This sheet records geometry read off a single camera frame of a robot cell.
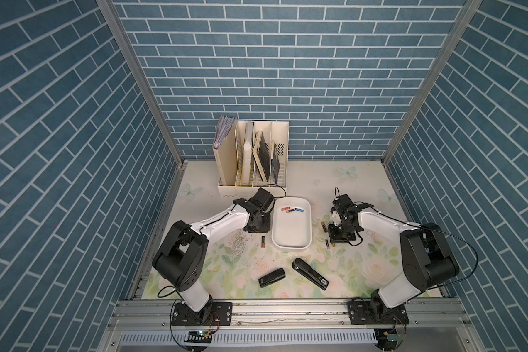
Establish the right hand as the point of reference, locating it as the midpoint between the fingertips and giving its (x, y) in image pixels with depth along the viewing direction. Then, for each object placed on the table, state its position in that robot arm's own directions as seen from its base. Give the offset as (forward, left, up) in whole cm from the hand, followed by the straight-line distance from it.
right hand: (333, 240), depth 91 cm
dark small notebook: (+37, +28, +8) cm, 47 cm away
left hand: (+1, +27, +5) cm, 27 cm away
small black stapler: (-16, +24, -1) cm, 29 cm away
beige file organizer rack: (+25, +40, +6) cm, 48 cm away
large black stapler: (-15, +11, +3) cm, 19 cm away
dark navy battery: (+13, +19, +1) cm, 23 cm away
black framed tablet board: (+30, +33, +18) cm, 48 cm away
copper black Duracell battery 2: (+6, +3, 0) cm, 7 cm away
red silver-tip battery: (+13, +21, +1) cm, 25 cm away
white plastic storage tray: (+6, +18, 0) cm, 19 cm away
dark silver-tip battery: (-2, +3, -1) cm, 3 cm away
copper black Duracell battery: (-3, +30, 0) cm, 30 cm away
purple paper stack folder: (+35, +49, +30) cm, 68 cm away
